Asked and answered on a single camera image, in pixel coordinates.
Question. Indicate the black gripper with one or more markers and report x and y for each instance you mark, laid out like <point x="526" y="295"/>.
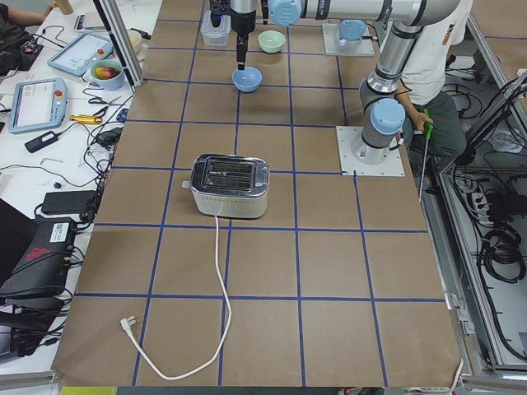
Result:
<point x="242" y="22"/>

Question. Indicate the green bowl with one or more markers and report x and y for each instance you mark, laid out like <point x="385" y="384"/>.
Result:
<point x="271" y="41"/>

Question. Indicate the beige bowl with lemon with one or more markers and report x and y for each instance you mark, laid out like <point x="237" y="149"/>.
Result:
<point x="139" y="48"/>

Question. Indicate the blue bowl with fruit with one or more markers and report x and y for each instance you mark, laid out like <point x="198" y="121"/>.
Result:
<point x="107" y="74"/>

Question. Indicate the clear plastic food container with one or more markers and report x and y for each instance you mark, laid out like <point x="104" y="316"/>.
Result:
<point x="215" y="36"/>

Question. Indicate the cream silver toaster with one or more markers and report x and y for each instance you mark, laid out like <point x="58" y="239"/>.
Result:
<point x="229" y="185"/>

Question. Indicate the black scissors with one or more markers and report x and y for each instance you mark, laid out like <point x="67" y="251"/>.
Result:
<point x="105" y="105"/>

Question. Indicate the blue teach pendant tablet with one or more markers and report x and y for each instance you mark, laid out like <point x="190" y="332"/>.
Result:
<point x="81" y="54"/>

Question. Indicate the person in white shirt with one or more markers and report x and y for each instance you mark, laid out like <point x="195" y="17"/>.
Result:
<point x="422" y="80"/>

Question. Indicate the black power adapter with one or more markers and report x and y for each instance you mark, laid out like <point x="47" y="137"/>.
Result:
<point x="40" y="142"/>

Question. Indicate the black laptop computer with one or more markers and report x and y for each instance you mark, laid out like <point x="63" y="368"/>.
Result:
<point x="33" y="254"/>

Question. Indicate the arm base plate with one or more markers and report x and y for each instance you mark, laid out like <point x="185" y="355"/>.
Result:
<point x="363" y="49"/>
<point x="358" y="159"/>

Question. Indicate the aluminium frame post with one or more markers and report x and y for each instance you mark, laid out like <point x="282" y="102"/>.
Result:
<point x="110" y="15"/>

